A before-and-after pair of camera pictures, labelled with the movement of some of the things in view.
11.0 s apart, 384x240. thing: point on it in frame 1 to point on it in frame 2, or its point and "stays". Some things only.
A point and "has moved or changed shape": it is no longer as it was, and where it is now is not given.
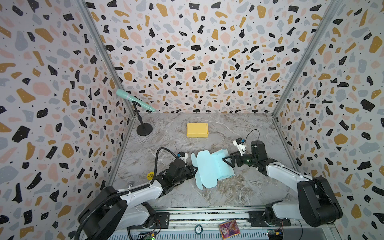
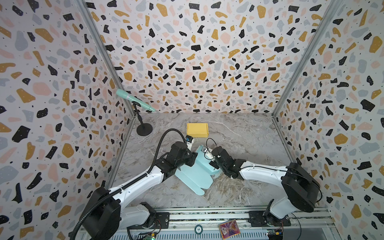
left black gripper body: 188,170 to 192,154
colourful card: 229,229 stays
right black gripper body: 235,160 to 214,155
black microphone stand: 144,129 stays
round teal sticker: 198,229 stays
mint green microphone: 126,95 stays
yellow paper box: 197,130 stays
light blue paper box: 210,168 has moved or changed shape
